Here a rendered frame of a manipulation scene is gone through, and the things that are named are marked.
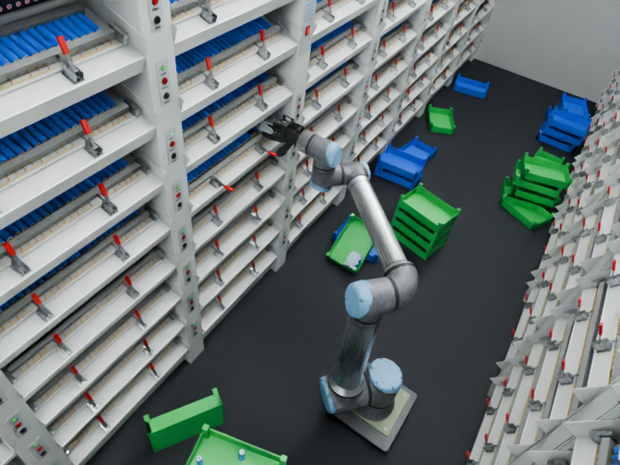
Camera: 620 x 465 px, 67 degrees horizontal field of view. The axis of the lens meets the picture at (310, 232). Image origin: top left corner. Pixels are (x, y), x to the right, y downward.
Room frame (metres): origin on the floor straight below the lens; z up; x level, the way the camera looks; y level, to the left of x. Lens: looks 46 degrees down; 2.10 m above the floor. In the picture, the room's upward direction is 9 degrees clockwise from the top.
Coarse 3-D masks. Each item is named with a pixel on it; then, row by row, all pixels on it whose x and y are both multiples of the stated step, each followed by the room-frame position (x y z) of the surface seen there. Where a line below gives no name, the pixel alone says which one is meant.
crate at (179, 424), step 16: (208, 400) 0.78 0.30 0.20; (144, 416) 0.68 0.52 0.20; (160, 416) 0.69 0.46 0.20; (176, 416) 0.70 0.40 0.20; (192, 416) 0.71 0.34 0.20; (208, 416) 0.74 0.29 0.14; (160, 432) 0.64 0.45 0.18; (176, 432) 0.67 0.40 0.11; (192, 432) 0.70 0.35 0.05; (160, 448) 0.63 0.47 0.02
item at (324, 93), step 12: (348, 60) 2.33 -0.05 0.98; (360, 60) 2.31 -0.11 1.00; (336, 72) 2.19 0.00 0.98; (348, 72) 2.25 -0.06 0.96; (360, 72) 2.30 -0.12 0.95; (324, 84) 2.04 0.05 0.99; (336, 84) 2.11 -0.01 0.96; (348, 84) 2.14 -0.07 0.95; (312, 96) 1.95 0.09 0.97; (324, 96) 1.99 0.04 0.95; (336, 96) 2.03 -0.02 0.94; (312, 108) 1.88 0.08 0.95; (324, 108) 1.92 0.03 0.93; (312, 120) 1.85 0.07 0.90
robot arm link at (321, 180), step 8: (312, 168) 1.45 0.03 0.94; (336, 168) 1.47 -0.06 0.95; (312, 176) 1.44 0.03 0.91; (320, 176) 1.42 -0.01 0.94; (328, 176) 1.43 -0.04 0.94; (336, 176) 1.44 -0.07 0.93; (312, 184) 1.43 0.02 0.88; (320, 184) 1.42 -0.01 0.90; (328, 184) 1.43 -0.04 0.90; (336, 184) 1.44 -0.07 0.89
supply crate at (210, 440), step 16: (208, 432) 0.57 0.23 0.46; (208, 448) 0.54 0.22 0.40; (224, 448) 0.54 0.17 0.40; (240, 448) 0.55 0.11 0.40; (256, 448) 0.55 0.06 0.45; (192, 464) 0.48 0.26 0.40; (208, 464) 0.49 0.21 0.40; (224, 464) 0.50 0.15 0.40; (240, 464) 0.50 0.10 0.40; (256, 464) 0.51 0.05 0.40; (272, 464) 0.52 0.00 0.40
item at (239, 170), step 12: (264, 144) 1.55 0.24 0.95; (276, 144) 1.58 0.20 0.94; (252, 156) 1.46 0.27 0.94; (264, 156) 1.50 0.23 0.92; (228, 168) 1.36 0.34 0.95; (240, 168) 1.38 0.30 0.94; (252, 168) 1.45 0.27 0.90; (228, 180) 1.31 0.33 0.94; (204, 192) 1.21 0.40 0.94; (216, 192) 1.23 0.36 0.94; (192, 204) 1.11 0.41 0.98; (204, 204) 1.18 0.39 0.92; (192, 216) 1.13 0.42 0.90
